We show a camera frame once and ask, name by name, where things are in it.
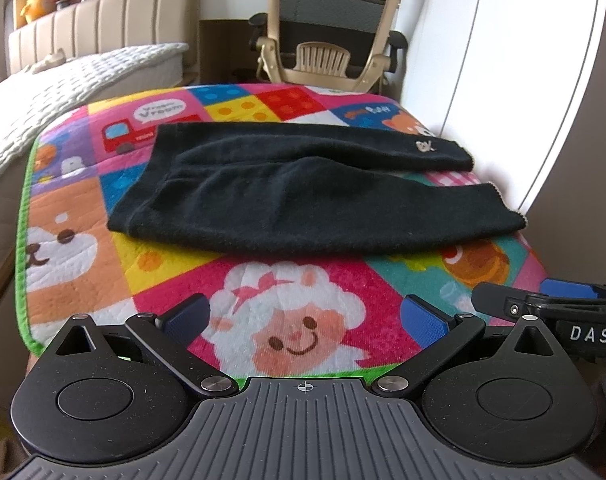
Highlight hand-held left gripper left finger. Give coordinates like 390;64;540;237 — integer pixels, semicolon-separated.
49;294;239;399

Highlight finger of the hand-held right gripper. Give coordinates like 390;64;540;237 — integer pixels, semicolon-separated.
540;277;606;299
472;282;530;318

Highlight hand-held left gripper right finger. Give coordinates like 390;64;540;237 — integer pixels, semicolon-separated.
373;295;560;399

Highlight black pants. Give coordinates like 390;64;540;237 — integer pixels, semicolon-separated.
105;121;528;257

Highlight colourful cartoon printed mat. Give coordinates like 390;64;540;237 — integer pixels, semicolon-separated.
13;82;549;386

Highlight white wardrobe door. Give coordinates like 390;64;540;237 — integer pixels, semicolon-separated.
398;0;606;211

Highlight white quilted bed mattress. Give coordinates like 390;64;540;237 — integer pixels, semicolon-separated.
0;42;191;196

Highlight small beige object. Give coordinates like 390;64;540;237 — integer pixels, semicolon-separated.
33;50;66;68

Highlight beige padded headboard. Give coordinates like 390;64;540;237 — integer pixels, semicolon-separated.
7;0;201;73

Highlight beige mesh office chair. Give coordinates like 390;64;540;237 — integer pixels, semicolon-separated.
248;0;409;96

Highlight white desk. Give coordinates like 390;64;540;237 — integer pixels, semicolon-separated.
198;0;279;22

